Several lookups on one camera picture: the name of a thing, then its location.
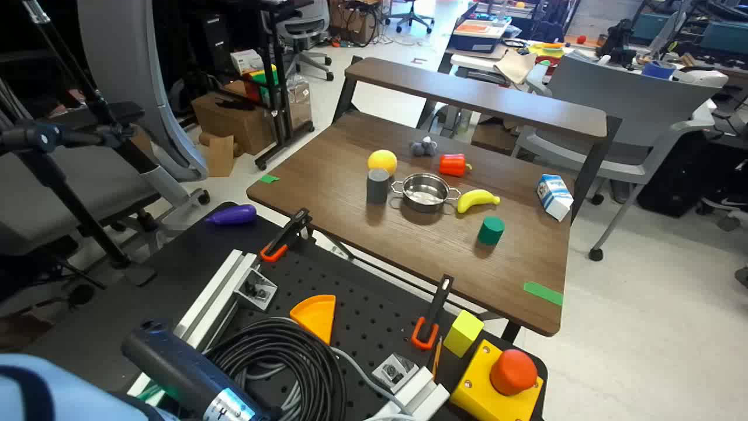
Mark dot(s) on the black orange clamp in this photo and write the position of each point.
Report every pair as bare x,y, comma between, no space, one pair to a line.
432,312
285,238

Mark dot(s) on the green toy cylinder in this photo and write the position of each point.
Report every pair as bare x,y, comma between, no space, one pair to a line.
492,232

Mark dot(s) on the black tripod stand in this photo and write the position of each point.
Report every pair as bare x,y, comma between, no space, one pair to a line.
65,196

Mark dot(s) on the small grey toy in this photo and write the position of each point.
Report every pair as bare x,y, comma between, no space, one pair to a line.
423,146

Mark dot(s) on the small green tape piece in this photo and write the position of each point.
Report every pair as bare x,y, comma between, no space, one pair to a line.
270,179

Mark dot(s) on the large cardboard box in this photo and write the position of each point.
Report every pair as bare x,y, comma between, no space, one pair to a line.
233,117

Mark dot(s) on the long green tape strip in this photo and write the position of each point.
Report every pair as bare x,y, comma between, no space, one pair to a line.
542,294

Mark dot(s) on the grey curved panel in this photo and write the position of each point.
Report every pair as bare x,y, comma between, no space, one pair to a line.
132,70

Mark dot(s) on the aluminium profile rail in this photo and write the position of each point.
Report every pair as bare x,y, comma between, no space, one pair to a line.
220,294

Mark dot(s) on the yellow toy banana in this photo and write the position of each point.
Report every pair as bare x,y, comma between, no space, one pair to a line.
474,203

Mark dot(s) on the yellow foam cube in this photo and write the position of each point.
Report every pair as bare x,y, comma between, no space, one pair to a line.
464,332

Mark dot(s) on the purple toy eggplant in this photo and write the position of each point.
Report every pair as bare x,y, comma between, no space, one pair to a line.
232,215

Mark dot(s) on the raised wooden shelf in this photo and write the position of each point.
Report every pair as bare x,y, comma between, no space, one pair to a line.
474,95

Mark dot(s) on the red toy pepper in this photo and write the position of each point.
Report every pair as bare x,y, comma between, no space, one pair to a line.
452,164

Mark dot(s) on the white blue milk carton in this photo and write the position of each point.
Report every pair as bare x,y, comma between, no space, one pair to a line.
555,197

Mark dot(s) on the small cardboard box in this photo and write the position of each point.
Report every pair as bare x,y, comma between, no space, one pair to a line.
217,152

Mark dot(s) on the white grey mounting bracket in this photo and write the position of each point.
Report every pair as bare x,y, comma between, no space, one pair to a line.
411,387

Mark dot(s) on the grey office chair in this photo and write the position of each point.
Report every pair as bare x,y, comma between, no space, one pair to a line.
623,109

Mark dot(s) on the grey tin can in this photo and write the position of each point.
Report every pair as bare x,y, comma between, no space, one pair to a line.
376,190

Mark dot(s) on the small grey metal bracket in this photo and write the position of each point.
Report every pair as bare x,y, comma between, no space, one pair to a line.
257,289

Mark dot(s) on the orange wedge piece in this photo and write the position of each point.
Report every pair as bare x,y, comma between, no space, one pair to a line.
318,314

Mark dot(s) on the grey padded chair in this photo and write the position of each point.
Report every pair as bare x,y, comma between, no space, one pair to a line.
71,189

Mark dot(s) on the black perforated mounting board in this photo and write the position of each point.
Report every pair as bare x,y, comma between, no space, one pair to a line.
375,304

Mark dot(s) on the black swivel office chair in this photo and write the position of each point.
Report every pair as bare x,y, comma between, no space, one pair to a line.
305,31

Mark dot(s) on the yellow emergency stop box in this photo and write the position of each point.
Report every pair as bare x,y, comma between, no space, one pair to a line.
493,387

